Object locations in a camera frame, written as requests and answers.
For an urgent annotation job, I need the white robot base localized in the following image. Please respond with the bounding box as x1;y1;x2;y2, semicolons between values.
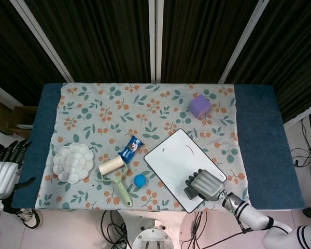
131;219;175;249

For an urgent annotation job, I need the black pleated curtain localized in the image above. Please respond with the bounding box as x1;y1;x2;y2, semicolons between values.
0;0;311;122

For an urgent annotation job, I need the green lint roller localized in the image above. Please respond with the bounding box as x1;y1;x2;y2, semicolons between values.
97;156;134;207

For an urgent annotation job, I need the blue felt table cover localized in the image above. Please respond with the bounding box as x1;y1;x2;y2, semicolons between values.
11;82;306;211

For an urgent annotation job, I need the white dry-erase board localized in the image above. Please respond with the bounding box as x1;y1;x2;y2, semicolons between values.
143;128;228;214

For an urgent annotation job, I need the blue cookie packet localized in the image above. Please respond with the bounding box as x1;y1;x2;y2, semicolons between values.
118;135;145;164

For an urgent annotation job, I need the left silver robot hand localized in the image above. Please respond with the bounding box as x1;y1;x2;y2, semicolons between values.
0;140;37;199

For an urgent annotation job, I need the purple foam cube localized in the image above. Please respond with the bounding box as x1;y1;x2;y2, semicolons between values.
188;94;211;120

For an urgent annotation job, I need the thin black cable tangle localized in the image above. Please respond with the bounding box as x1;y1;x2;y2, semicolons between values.
290;121;311;169

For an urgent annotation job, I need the floral patterned tablecloth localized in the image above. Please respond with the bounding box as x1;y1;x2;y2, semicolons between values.
35;82;249;212

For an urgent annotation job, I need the open cardboard box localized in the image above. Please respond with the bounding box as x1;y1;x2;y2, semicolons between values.
6;105;38;138

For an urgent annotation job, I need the black floor cable bundle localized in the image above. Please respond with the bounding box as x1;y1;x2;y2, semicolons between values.
101;210;129;249

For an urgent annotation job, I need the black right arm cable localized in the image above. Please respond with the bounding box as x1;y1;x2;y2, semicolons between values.
221;193;251;233

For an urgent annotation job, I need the black and white sneaker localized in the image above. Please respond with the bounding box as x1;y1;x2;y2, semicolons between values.
15;207;44;229

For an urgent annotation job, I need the dark grey board eraser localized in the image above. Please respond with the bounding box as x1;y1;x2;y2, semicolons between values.
183;186;205;200

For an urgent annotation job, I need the long black floor cable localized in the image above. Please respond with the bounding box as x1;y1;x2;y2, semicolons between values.
181;210;249;249

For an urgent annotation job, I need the white flower-shaped paint palette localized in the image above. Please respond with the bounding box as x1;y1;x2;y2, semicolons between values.
52;142;95;185

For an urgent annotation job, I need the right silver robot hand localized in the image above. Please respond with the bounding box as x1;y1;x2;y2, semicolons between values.
184;169;226;202

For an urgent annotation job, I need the white metal frame post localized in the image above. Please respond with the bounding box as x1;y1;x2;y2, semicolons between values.
148;0;164;84
218;0;271;84
0;79;24;107
9;0;74;82
282;100;311;128

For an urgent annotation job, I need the blue rubber ball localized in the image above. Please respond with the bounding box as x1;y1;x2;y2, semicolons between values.
133;174;147;188

